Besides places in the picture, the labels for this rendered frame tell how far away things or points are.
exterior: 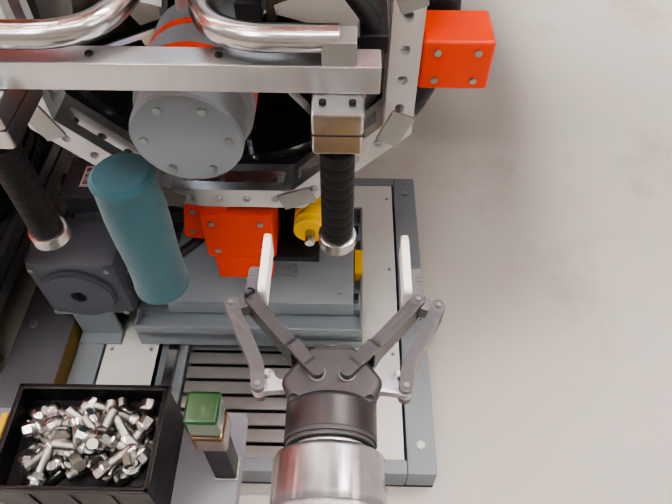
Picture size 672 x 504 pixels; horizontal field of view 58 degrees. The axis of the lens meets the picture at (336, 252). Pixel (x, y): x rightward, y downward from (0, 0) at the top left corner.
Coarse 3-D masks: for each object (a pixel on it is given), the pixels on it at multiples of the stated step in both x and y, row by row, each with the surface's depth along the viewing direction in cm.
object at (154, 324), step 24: (360, 216) 152; (360, 240) 147; (360, 264) 142; (360, 288) 139; (144, 312) 137; (168, 312) 137; (192, 312) 137; (360, 312) 135; (144, 336) 136; (168, 336) 136; (192, 336) 135; (216, 336) 135; (264, 336) 135; (312, 336) 134; (336, 336) 134; (360, 336) 134
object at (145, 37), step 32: (32, 0) 80; (64, 0) 89; (96, 0) 98; (160, 0) 82; (128, 32) 87; (384, 64) 87; (96, 96) 93; (128, 96) 99; (288, 96) 109; (128, 128) 97; (256, 128) 105; (288, 128) 103; (256, 160) 102
